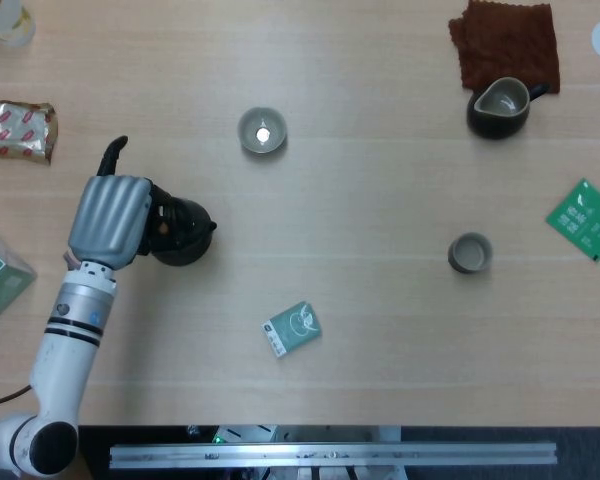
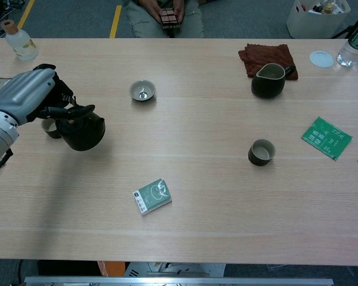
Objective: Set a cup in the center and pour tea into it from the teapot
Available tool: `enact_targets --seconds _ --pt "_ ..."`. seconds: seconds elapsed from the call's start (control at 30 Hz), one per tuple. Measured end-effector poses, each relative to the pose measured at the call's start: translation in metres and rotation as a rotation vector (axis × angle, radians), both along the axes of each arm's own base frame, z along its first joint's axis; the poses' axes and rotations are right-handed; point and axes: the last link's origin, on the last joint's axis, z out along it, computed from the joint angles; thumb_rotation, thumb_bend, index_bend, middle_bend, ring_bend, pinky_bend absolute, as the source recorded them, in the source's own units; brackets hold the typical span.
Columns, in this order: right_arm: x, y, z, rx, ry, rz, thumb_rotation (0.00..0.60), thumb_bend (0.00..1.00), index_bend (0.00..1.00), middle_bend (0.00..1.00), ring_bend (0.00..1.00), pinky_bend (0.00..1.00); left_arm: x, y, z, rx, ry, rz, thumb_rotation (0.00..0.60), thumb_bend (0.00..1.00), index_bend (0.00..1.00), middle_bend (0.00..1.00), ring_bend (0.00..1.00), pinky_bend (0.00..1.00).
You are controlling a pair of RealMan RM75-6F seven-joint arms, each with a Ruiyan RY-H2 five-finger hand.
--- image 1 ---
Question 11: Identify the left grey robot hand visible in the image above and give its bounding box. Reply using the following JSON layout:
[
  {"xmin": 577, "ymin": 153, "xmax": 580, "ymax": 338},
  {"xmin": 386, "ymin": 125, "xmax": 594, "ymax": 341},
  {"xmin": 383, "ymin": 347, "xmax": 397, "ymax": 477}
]
[{"xmin": 67, "ymin": 135, "xmax": 176, "ymax": 271}]

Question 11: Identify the black teapot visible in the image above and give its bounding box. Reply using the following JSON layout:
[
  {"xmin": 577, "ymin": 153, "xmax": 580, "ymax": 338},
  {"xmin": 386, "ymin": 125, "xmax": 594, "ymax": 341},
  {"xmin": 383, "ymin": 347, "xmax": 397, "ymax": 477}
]
[{"xmin": 147, "ymin": 184, "xmax": 218, "ymax": 267}]

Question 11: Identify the small dark ceramic teacup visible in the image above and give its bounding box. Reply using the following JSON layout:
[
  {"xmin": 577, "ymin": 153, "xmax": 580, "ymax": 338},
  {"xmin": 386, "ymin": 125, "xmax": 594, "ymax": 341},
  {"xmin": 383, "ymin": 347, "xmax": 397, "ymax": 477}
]
[{"xmin": 447, "ymin": 231, "xmax": 494, "ymax": 275}]

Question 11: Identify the large green tea box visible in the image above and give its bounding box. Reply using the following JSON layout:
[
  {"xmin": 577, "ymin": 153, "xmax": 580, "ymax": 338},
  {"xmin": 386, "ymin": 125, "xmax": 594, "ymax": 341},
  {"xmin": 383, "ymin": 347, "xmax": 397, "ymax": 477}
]
[{"xmin": 0, "ymin": 219, "xmax": 38, "ymax": 322}]

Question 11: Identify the foil bag with red print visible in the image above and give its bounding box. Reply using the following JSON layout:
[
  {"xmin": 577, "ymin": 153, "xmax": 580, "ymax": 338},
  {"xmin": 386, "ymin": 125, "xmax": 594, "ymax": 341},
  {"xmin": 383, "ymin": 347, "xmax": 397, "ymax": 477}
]
[{"xmin": 0, "ymin": 98, "xmax": 59, "ymax": 167}]

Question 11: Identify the wide grey tea bowl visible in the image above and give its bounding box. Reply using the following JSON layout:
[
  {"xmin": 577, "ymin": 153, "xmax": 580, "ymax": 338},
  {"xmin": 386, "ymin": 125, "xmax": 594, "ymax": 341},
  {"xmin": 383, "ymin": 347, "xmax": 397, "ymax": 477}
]
[{"xmin": 236, "ymin": 106, "xmax": 288, "ymax": 156}]

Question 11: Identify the small green tea box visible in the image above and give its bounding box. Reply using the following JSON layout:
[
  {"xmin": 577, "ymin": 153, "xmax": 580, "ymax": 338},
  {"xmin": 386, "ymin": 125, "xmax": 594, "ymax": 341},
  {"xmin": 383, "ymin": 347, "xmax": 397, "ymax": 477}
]
[{"xmin": 260, "ymin": 300, "xmax": 324, "ymax": 359}]

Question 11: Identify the clear bottle with cork cap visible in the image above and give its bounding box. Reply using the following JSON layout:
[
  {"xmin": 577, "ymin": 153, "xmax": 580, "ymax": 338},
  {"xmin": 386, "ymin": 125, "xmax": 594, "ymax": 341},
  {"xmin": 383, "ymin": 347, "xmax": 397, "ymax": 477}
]
[{"xmin": 0, "ymin": 0, "xmax": 37, "ymax": 49}]

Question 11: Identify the dark ceramic pitcher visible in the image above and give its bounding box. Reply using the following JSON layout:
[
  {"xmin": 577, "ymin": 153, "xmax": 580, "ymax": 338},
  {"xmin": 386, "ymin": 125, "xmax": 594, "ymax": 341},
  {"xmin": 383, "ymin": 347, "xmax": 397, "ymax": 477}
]
[{"xmin": 466, "ymin": 76, "xmax": 551, "ymax": 141}]

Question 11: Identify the brown cloth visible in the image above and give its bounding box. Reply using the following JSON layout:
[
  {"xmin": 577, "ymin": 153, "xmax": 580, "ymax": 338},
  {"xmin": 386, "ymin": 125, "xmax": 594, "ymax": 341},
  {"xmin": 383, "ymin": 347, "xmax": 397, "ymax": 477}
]
[{"xmin": 447, "ymin": 0, "xmax": 562, "ymax": 95}]

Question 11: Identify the flat green tea sachet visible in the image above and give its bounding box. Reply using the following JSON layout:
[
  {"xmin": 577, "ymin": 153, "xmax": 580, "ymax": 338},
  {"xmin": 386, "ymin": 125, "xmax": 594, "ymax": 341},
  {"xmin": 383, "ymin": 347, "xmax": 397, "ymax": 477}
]
[{"xmin": 545, "ymin": 177, "xmax": 600, "ymax": 264}]

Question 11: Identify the brown cable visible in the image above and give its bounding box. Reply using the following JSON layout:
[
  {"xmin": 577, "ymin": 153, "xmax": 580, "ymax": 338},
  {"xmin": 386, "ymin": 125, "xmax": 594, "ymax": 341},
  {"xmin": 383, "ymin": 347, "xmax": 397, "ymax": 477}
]
[{"xmin": 0, "ymin": 383, "xmax": 34, "ymax": 410}]

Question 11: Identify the aluminium rail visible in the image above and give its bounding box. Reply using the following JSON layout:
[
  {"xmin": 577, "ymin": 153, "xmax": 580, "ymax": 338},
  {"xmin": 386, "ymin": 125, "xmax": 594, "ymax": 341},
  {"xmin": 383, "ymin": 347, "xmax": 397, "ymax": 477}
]
[{"xmin": 108, "ymin": 440, "xmax": 558, "ymax": 470}]

